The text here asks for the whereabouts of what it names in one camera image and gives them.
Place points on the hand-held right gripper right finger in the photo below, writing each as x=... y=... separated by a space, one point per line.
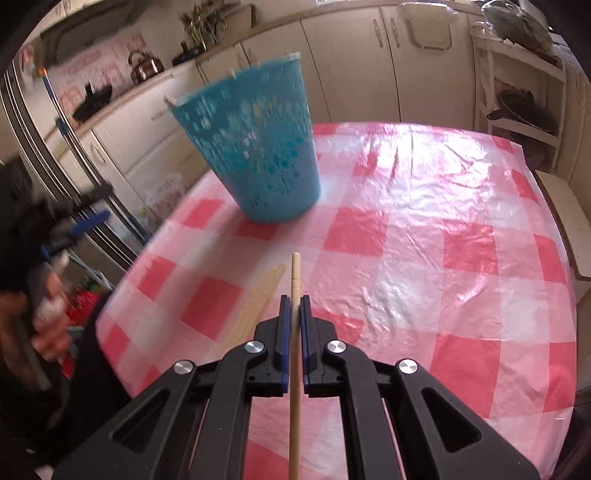
x=305 y=346

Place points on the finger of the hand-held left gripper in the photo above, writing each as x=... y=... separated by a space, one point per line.
x=92 y=194
x=87 y=226

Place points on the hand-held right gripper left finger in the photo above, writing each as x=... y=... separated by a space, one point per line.
x=285 y=346

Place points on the group of wooden chopsticks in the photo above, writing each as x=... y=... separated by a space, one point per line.
x=265 y=295

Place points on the single wooden chopstick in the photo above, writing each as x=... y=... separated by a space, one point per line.
x=295 y=277

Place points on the blue perforated plastic basket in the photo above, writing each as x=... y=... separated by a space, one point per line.
x=258 y=184

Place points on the person's left hand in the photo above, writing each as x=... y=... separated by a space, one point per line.
x=51 y=332

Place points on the floral lined trash can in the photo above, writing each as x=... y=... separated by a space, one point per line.
x=164 y=198

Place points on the red plastic basin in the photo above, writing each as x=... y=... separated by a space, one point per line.
x=83 y=304

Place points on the black wok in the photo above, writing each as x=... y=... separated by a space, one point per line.
x=92 y=104

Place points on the grey refrigerator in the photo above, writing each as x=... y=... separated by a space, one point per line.
x=27 y=129

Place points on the mop pole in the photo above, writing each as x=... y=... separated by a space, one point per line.
x=57 y=104

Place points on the steel kettle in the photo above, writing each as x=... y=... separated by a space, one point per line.
x=145 y=69

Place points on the red white checkered tablecloth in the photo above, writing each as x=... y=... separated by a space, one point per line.
x=415 y=230

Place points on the grey range hood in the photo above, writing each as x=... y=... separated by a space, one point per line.
x=83 y=32

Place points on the black lidded pan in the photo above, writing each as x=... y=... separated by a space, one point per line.
x=189 y=57

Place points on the cream kitchen base cabinets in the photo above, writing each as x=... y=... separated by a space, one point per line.
x=360 y=69

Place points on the white wooden bench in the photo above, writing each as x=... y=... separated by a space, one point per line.
x=565 y=207

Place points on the metal basin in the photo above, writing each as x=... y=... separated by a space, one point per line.
x=521 y=110

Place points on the white hanging plastic bag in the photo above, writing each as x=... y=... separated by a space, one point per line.
x=427 y=27

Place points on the cream panelled drawer cabinets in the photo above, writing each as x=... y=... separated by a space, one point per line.
x=579 y=138

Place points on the white storage trolley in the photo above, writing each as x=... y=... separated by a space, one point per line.
x=521 y=53

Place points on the green vegetable bag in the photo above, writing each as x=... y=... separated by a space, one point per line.
x=517 y=23

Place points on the pink patterned wall sticker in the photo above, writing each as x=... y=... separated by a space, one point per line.
x=92 y=60

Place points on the wall utensil rack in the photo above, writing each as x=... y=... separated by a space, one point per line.
x=196 y=23

